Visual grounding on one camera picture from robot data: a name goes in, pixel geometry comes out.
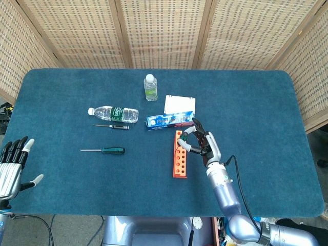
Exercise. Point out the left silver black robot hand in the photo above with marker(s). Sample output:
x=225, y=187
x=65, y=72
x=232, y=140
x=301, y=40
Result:
x=9, y=176

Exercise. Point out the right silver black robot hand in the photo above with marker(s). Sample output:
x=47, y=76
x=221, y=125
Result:
x=211, y=148

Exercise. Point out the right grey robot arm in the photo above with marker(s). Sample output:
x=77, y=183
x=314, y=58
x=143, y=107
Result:
x=225, y=192

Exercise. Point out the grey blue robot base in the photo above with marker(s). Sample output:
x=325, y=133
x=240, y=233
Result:
x=153, y=230

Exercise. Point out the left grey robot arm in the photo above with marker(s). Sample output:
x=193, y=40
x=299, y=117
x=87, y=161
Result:
x=2, y=225

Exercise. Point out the orange plastic rack with holes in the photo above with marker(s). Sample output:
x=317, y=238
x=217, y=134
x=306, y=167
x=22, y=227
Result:
x=180, y=164

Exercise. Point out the black precision screwdriver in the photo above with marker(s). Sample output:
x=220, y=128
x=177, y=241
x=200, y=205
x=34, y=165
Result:
x=119, y=126

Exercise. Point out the blue cookie box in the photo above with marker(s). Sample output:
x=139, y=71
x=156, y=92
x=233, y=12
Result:
x=164, y=121

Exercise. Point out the white plastic box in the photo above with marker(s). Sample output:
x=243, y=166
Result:
x=179, y=103

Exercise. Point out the yellow black equipment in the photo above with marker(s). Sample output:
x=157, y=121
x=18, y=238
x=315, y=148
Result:
x=6, y=109

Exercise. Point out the blue carpet mat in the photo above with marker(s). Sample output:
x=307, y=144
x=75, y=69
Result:
x=77, y=184

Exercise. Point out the white round disc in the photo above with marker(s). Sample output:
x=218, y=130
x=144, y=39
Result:
x=197, y=223

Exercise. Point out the small bottle light green label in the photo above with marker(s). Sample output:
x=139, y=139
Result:
x=150, y=89

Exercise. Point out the reddish wooden crate edge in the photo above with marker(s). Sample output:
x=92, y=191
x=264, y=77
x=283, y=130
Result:
x=215, y=233

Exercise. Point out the clear bottle dark green label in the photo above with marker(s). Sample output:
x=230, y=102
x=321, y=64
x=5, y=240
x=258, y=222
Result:
x=116, y=114

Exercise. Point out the woven bamboo folding screen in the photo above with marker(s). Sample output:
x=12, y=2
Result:
x=164, y=30

